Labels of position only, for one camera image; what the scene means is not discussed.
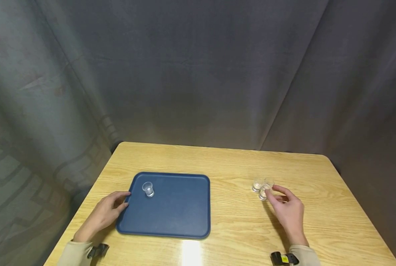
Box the blue plastic tray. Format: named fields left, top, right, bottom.
left=115, top=171, right=211, bottom=239

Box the person's right hand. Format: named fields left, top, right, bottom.
left=265, top=185, right=309, bottom=247

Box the black wrist band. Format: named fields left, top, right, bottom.
left=87, top=243, right=110, bottom=259
left=270, top=251, right=300, bottom=266

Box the person's left hand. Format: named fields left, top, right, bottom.
left=73, top=191, right=132, bottom=243

